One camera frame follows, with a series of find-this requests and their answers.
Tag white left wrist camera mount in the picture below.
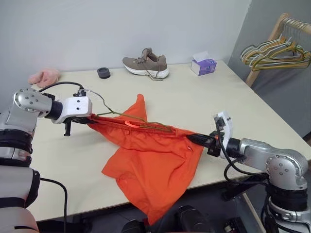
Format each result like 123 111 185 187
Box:
57 96 93 125

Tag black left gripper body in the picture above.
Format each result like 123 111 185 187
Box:
63 116 81 137

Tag olive green wire hanger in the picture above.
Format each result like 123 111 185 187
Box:
84 89 177 133

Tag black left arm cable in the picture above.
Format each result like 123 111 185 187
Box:
38 81 85 233

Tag black table frame bracket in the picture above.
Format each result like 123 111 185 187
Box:
221 175 268 202

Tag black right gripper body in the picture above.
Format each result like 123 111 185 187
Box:
206 130 224 158

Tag dark rounded shape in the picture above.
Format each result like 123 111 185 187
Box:
174 205 210 233
121 219 147 233

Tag brown sneaker white sole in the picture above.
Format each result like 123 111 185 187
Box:
122 48 170 82

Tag wooden clothes rack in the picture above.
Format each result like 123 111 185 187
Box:
245 13 311 88

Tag pink fluffy slipper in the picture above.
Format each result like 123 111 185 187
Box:
27 67 62 88

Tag purple white tissue box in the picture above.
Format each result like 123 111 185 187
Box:
190 51 218 77

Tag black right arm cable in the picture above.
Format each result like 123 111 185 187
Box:
215 121 270 183

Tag orange shorts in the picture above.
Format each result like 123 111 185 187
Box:
87 93 205 226

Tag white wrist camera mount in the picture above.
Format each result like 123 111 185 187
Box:
213 111 234 149
57 96 93 125

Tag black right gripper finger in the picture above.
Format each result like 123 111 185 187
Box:
191 139 210 147
186 133 210 141

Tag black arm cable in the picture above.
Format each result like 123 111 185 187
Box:
38 81 85 233
215 121 270 183

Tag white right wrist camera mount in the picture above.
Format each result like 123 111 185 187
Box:
213 111 234 149

